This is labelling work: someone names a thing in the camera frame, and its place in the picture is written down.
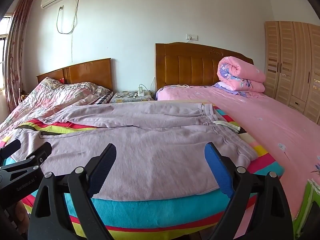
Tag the white air conditioner pipe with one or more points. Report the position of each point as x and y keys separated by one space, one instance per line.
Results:
x=72 y=47

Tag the patterned nightstand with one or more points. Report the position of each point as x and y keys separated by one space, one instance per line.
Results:
x=120 y=98

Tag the purple white folded cloth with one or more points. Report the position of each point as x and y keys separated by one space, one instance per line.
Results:
x=226 y=86

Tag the white wall socket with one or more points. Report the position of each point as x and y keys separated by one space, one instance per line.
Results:
x=193 y=37

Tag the light wooden wardrobe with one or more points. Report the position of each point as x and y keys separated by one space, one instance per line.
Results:
x=292 y=67

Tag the green white cloth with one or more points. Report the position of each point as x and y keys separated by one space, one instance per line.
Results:
x=308 y=200

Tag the white charger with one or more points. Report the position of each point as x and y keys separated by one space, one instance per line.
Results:
x=141 y=91

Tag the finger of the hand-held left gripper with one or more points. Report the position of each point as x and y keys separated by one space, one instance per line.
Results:
x=42 y=151
x=12 y=147

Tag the colourful striped blanket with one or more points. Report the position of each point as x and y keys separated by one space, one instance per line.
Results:
x=150 y=212

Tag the panelled wooden headboard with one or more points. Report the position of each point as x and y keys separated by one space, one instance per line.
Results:
x=190 y=65

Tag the plain wooden headboard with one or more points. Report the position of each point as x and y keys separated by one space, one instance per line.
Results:
x=92 y=72

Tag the pink floral curtain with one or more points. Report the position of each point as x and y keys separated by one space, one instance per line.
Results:
x=18 y=55

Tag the lilac pants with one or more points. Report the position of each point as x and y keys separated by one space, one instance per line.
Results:
x=150 y=150

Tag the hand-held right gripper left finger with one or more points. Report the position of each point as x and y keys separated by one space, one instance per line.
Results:
x=102 y=172

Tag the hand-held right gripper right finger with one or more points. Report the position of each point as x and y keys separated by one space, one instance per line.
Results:
x=220 y=170

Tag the black glasses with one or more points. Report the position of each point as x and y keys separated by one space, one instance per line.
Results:
x=130 y=95

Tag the rolled pink floral quilt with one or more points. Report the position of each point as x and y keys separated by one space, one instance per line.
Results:
x=240 y=72

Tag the barred window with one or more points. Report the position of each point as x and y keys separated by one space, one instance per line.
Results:
x=2 y=50

